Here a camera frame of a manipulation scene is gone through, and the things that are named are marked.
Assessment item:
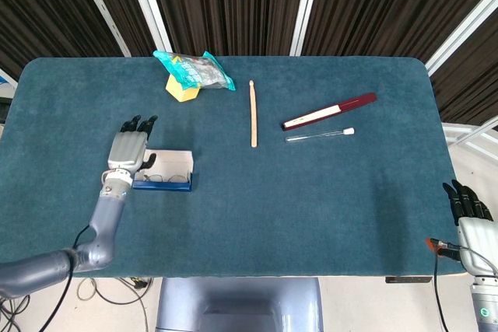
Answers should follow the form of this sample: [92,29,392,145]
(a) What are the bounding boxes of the white metal rack frame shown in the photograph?
[441,116,498,154]

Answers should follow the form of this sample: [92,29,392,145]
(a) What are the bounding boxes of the dark red flat case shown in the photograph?
[281,92,378,131]

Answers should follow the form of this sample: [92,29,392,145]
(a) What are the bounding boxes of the yellow cube box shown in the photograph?
[165,74,202,103]

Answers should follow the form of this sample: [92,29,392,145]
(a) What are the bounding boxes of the blue printed glasses case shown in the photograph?
[132,149,195,193]

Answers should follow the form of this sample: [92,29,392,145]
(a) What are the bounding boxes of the white frame post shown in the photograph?
[289,0,324,57]
[71,0,132,58]
[423,0,498,76]
[122,0,174,54]

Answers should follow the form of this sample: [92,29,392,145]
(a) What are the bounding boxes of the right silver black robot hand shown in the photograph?
[442,179,498,277]

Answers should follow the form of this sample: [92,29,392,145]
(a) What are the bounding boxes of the teal fabric table cover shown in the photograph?
[0,55,464,279]

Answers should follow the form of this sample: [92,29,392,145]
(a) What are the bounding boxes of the thin wire-frame glasses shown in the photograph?
[140,173,191,185]

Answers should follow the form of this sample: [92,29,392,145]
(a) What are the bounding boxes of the glass test tube white stopper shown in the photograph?
[285,127,356,144]

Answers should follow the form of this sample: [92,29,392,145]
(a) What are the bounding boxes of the dark brown pleated curtain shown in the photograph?
[0,0,498,127]

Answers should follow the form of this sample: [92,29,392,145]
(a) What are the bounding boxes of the teal plastic snack bag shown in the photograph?
[153,50,237,92]

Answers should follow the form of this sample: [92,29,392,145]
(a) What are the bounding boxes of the loose floor cables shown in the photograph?
[0,277,153,332]

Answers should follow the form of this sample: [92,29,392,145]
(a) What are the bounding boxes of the black cable with orange plug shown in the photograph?
[424,237,498,332]

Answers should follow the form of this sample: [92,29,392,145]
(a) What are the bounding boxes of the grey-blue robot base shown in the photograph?
[155,277,324,332]

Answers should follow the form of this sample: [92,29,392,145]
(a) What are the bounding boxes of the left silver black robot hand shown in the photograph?
[101,114,159,185]

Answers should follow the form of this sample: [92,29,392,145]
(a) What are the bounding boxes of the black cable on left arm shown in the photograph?
[38,225,94,332]

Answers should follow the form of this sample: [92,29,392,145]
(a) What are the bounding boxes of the wooden drumstick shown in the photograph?
[248,79,258,149]

